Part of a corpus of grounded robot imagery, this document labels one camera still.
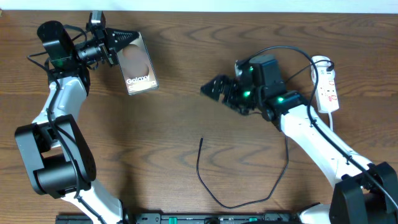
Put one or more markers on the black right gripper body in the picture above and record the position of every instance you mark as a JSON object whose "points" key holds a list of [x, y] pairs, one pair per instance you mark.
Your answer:
{"points": [[241, 98]]}

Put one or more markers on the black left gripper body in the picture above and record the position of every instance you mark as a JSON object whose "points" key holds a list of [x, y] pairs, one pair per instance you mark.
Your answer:
{"points": [[97, 49]]}

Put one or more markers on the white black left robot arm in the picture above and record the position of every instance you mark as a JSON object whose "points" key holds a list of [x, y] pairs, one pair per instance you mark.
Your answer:
{"points": [[57, 159]]}

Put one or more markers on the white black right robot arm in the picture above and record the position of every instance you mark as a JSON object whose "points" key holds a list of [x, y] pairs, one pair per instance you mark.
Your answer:
{"points": [[363, 192]]}

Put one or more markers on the white power strip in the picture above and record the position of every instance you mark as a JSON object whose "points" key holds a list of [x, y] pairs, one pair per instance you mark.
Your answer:
{"points": [[326, 95]]}

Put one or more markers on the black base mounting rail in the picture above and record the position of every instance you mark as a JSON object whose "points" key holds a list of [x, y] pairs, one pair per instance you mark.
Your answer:
{"points": [[155, 218]]}

